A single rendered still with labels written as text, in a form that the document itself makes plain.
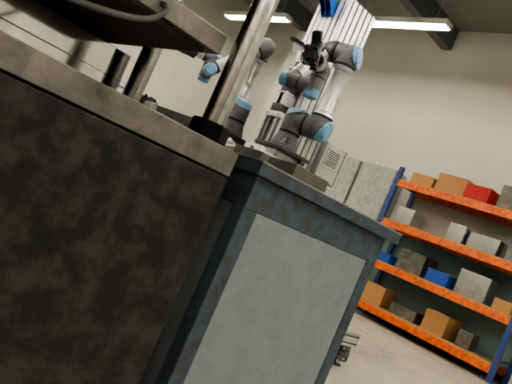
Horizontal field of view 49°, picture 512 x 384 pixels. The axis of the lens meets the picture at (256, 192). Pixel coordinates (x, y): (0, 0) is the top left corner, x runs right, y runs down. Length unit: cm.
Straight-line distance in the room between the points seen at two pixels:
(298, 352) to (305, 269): 27
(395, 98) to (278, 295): 746
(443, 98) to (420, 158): 94
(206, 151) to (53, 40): 62
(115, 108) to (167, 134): 13
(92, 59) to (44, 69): 65
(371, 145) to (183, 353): 750
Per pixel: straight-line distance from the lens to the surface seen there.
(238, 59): 137
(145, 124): 120
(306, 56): 259
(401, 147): 850
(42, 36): 170
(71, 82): 113
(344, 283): 181
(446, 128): 830
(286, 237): 156
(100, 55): 176
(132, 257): 127
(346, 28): 340
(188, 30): 135
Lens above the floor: 67
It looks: 2 degrees up
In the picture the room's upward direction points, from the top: 23 degrees clockwise
